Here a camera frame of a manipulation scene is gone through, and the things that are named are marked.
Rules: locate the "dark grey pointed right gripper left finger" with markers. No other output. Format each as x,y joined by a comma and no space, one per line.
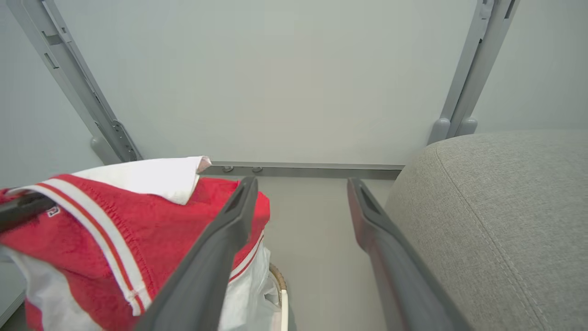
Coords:
20,210

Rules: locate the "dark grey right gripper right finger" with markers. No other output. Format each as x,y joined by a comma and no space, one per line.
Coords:
399,276

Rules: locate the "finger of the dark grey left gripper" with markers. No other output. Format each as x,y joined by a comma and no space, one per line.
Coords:
206,271

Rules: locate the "red white striped garment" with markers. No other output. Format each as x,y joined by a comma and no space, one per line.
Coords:
110,239

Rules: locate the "white laundry basket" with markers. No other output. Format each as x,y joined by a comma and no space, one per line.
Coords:
281,294

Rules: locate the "white cloth garment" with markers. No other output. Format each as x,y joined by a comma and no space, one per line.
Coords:
147,177

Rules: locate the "grey fabric sofa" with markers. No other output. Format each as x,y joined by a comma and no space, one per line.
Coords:
500,225

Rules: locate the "grey metal frame post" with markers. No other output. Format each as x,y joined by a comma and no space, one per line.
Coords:
73,82
473,69

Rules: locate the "grey metal floor rail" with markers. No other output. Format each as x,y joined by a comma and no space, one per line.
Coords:
303,170

